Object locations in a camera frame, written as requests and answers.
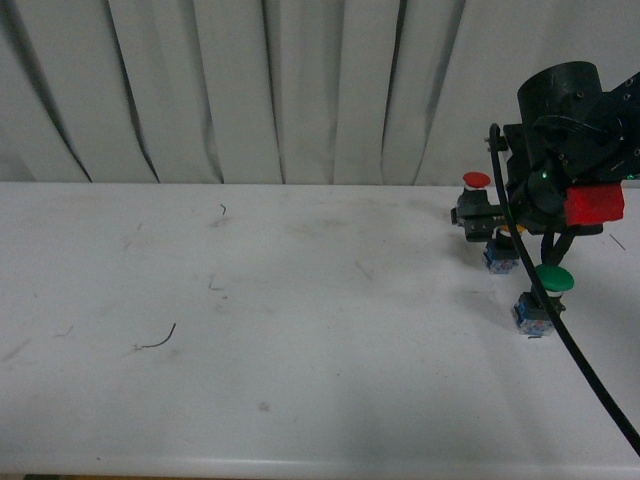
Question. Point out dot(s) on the red push button switch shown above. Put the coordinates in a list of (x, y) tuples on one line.
[(473, 201)]

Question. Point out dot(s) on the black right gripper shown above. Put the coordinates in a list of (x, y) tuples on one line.
[(572, 133)]

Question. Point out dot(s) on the curved black wire scrap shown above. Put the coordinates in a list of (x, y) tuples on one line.
[(158, 343)]

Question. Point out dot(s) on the green push button switch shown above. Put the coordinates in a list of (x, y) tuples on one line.
[(531, 317)]

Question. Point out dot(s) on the red block on gripper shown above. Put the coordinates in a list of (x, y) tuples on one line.
[(589, 205)]

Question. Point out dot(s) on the white pleated curtain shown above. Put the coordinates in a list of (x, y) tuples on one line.
[(282, 92)]

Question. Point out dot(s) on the yellow push button switch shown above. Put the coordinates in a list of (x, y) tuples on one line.
[(500, 254)]

